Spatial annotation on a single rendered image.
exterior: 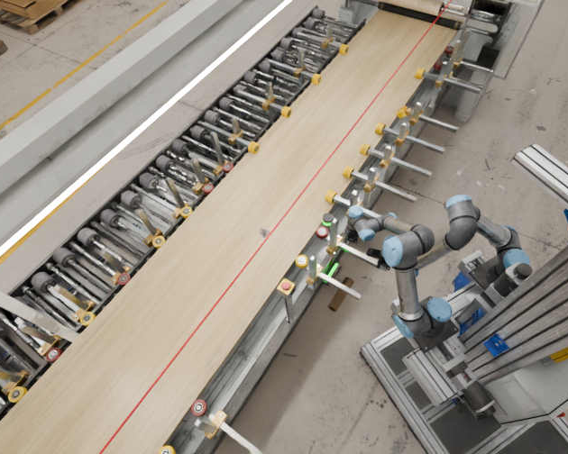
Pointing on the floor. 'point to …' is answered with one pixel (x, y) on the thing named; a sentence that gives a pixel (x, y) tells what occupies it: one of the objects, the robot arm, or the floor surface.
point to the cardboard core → (340, 295)
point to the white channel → (188, 20)
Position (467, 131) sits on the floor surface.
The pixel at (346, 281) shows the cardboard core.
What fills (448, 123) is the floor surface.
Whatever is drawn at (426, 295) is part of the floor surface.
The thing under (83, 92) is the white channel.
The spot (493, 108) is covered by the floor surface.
